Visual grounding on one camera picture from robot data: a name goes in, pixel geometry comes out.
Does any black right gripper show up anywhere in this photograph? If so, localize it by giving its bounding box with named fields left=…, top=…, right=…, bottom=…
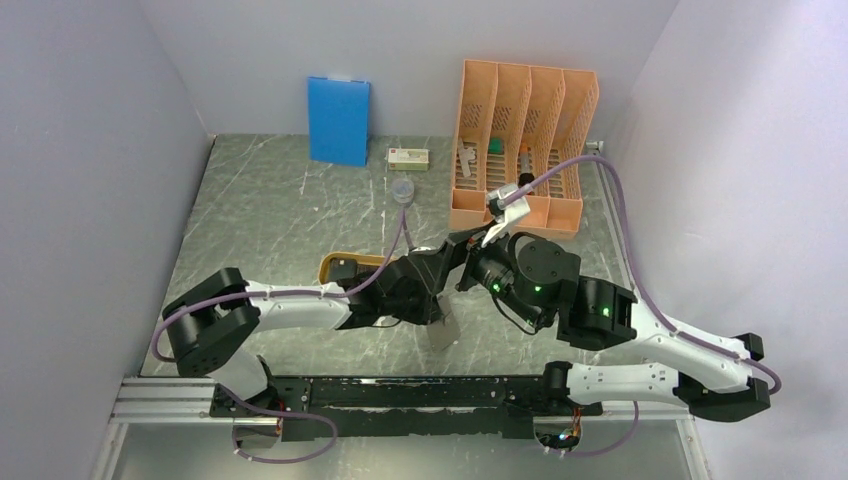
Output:
left=408, top=218, right=546, bottom=328

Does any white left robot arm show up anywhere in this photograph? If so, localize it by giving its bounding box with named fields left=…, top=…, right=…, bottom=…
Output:
left=163, top=240, right=468, bottom=416

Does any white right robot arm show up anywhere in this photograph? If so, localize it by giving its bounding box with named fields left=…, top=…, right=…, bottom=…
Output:
left=456, top=233, right=771, bottom=423

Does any stack of black cards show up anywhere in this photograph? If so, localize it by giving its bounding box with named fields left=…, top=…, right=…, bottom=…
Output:
left=326, top=258, right=381, bottom=283

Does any orange oval plastic tray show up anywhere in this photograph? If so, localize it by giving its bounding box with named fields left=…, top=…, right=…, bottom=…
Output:
left=318, top=252, right=385, bottom=284

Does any black red stamp knob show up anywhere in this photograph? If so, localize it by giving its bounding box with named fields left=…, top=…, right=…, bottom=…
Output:
left=518, top=172, right=535, bottom=187

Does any clear round plastic jar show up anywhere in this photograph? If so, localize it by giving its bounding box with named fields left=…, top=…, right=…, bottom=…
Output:
left=390, top=177, right=415, bottom=207

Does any orange grey utility knife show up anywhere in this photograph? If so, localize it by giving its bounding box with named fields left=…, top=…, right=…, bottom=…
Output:
left=518, top=142, right=533, bottom=173

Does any green eraser block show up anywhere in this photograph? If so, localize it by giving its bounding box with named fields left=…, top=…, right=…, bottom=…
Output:
left=488, top=138, right=505, bottom=155

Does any small green white carton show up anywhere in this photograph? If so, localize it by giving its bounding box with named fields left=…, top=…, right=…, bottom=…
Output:
left=386, top=148, right=430, bottom=172

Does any peach desk file organizer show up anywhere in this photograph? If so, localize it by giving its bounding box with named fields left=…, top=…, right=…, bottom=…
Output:
left=449, top=59, right=600, bottom=230

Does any blue upright box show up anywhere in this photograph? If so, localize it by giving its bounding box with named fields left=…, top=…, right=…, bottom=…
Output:
left=307, top=77, right=371, bottom=167

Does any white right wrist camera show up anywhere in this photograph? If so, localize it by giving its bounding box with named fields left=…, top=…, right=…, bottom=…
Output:
left=482, top=183, right=531, bottom=247

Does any grey metal bracket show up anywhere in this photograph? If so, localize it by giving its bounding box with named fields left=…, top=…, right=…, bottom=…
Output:
left=457, top=138, right=477, bottom=178

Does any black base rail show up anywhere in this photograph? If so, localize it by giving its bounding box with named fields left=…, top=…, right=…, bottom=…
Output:
left=209, top=374, right=604, bottom=444

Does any aluminium frame rail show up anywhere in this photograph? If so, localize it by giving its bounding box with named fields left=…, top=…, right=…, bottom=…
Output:
left=91, top=375, right=711, bottom=479

